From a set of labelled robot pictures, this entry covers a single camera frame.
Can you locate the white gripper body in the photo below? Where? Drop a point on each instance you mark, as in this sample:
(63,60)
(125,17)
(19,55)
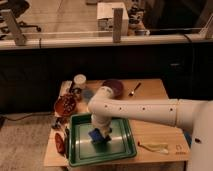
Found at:
(104,130)

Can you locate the blue sponge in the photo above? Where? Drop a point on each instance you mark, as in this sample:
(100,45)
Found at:
(96,136)

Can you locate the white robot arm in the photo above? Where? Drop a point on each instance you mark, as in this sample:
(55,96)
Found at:
(193,116)

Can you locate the green plastic tray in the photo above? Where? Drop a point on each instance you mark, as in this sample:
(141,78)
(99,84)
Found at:
(83,151)

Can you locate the grey blue small dish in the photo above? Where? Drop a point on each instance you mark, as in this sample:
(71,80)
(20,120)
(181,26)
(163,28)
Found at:
(87,94)

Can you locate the brown bowl with food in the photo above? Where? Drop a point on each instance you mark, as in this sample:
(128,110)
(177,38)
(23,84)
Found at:
(65,105)

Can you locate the metal spoon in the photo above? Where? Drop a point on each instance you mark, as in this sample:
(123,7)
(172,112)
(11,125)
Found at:
(134,90)

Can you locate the red oval item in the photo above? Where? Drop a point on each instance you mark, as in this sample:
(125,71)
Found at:
(59,144)

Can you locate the wooden table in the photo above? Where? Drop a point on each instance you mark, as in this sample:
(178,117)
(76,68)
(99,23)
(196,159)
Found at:
(152,133)

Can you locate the yellow banana peel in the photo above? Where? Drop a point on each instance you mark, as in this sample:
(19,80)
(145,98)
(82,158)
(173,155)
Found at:
(155,147)

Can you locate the white cardboard box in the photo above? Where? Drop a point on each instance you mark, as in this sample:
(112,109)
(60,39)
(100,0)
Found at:
(105,13)

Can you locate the black office chair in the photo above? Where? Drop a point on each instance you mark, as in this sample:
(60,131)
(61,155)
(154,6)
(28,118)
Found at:
(18,8)

